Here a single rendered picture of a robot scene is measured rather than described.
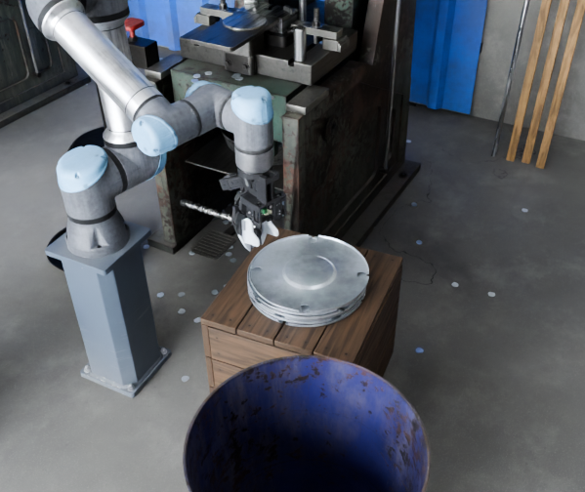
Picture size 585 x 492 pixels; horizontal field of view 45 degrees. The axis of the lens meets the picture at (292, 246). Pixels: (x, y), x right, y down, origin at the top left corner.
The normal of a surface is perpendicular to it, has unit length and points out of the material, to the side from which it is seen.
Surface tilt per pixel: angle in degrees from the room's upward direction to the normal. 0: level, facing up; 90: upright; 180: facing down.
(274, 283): 0
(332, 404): 88
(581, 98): 90
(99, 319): 90
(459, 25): 90
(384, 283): 0
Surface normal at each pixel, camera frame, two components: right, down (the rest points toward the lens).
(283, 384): 0.22, 0.56
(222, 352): -0.39, 0.57
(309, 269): -0.01, -0.79
